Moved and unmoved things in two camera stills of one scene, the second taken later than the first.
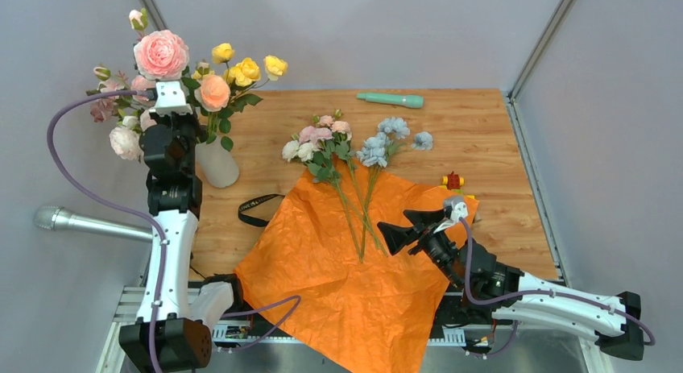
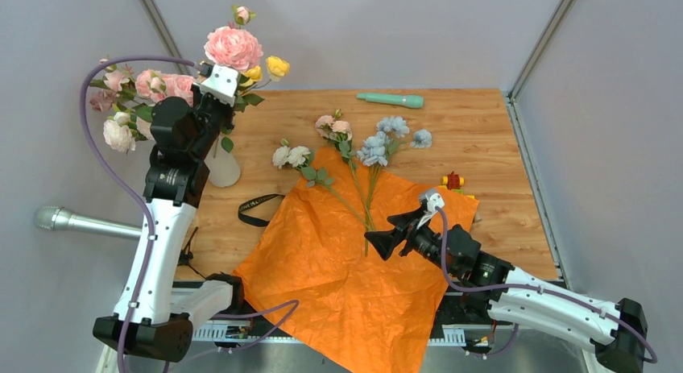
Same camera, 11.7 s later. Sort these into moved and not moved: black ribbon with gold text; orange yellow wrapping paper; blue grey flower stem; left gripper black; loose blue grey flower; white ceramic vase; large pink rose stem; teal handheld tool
Moved: left gripper black; large pink rose stem
Not moved: orange yellow wrapping paper; black ribbon with gold text; blue grey flower stem; teal handheld tool; white ceramic vase; loose blue grey flower
